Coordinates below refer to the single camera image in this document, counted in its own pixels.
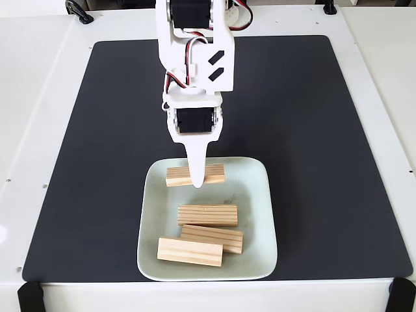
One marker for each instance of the grooved wooden block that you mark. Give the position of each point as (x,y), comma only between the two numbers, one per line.
(190,253)
(208,215)
(230,240)
(214,174)

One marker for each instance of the black table mat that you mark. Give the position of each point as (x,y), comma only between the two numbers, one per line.
(97,195)

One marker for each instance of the pale green square plate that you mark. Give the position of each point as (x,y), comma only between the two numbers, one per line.
(253,195)

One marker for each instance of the black clamp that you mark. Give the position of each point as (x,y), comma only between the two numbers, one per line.
(329,7)
(78,11)

